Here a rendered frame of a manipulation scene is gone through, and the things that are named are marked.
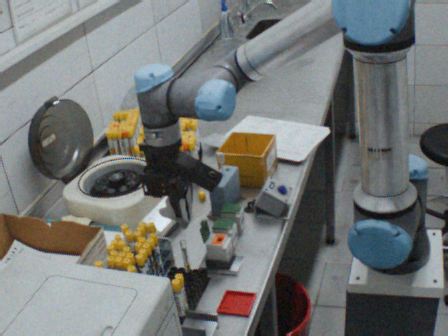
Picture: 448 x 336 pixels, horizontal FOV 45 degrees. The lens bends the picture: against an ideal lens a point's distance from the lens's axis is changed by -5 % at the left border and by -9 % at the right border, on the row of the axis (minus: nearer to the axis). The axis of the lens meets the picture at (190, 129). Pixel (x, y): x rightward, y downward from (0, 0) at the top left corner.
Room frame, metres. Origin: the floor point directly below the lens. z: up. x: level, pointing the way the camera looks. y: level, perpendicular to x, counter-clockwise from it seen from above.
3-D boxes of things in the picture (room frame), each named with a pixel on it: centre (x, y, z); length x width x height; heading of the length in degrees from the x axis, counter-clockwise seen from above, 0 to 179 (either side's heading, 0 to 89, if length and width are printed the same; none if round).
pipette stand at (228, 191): (1.24, -0.06, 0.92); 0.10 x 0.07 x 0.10; 151
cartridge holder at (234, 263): (1.01, -0.02, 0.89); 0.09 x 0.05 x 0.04; 67
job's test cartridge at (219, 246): (1.01, -0.02, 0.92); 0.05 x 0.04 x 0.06; 67
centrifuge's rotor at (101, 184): (1.28, 0.20, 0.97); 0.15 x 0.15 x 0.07
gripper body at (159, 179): (1.05, 0.06, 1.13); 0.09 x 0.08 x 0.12; 66
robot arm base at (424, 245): (0.91, -0.40, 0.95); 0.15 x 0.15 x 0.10
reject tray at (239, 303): (0.87, -0.04, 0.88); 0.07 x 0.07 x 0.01; 67
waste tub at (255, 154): (1.39, -0.15, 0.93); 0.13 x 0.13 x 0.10; 63
